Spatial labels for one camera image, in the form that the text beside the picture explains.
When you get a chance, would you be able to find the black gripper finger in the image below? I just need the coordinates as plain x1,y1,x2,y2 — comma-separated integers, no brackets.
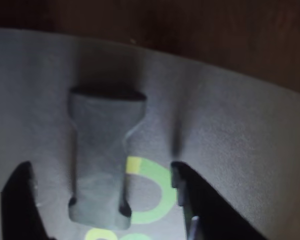
0,160,57,240
170,160,268,240

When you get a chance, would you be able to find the grey WOWROBO mat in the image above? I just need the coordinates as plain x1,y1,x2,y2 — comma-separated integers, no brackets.
0,26,300,240

